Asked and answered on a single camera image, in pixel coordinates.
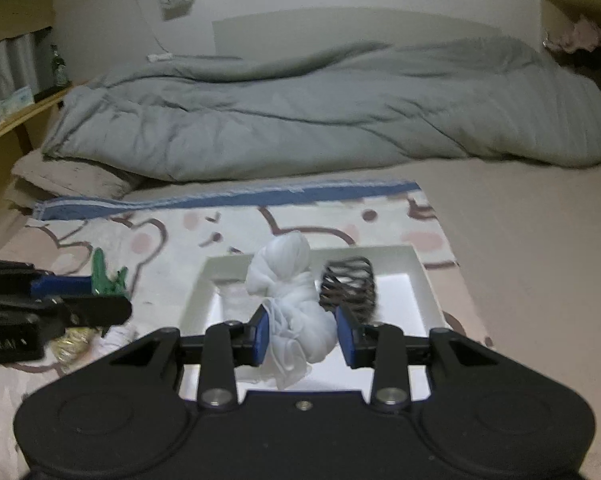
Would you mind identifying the grey rumpled duvet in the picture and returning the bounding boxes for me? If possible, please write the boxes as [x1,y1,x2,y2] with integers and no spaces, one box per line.
[43,37,601,182]

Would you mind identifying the cartoon bear blanket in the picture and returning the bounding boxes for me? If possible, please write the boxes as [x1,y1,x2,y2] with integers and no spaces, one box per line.
[0,178,495,461]

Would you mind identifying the wooden storage shelf unit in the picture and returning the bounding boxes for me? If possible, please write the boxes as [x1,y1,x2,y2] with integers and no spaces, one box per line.
[541,0,601,78]

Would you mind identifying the beige pillow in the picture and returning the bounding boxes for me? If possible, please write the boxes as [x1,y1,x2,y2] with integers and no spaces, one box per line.
[12,150,143,200]

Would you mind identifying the white power adapter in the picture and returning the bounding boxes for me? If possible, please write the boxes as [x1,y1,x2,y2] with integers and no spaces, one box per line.
[147,52,174,63]

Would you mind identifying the white patterned sock roll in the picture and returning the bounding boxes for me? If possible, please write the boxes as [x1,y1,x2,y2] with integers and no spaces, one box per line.
[101,324,138,351]

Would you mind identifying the pink clothes pile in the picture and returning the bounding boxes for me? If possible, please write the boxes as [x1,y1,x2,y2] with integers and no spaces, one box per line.
[543,16,601,53]

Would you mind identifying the bundle of rubber bands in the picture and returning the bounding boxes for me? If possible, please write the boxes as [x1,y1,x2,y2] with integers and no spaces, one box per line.
[51,328,100,365]

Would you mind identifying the white shallow cardboard box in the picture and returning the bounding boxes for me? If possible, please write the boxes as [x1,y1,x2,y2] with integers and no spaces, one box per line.
[179,245,445,399]

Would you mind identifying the green glass bottle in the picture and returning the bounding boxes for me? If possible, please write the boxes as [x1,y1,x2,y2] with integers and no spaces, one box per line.
[51,44,70,88]

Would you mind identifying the green plastic clip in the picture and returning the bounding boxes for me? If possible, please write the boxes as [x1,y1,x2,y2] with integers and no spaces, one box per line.
[91,248,128,297]

